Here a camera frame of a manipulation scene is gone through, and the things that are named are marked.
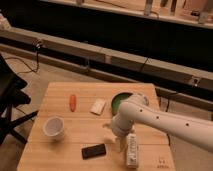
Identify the white plastic cup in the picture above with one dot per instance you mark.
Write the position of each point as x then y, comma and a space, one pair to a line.
53, 128

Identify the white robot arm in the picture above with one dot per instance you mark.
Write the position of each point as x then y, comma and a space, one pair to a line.
135, 109

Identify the white labelled bottle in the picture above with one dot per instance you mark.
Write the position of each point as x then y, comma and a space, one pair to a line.
132, 151

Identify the black office chair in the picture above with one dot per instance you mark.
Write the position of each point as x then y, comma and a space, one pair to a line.
11, 95

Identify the orange carrot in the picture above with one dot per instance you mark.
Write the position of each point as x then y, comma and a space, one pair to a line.
72, 102

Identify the white sponge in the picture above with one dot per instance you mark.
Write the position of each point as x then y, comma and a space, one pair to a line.
98, 106

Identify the green bowl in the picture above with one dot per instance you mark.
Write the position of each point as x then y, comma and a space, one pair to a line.
115, 103

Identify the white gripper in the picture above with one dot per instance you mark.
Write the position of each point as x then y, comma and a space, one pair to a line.
120, 136

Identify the black eraser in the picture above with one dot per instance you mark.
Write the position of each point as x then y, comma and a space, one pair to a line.
93, 151

